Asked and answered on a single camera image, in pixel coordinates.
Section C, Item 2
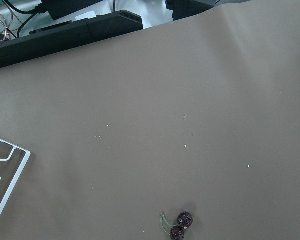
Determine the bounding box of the dark red cherry pair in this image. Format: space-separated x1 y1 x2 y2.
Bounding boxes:
160 211 194 240

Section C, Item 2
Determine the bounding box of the black power strip bar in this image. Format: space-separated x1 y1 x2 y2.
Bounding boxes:
0 10 143 68

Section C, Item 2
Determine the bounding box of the white wire cup rack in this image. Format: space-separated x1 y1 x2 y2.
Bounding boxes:
0 139 31 216

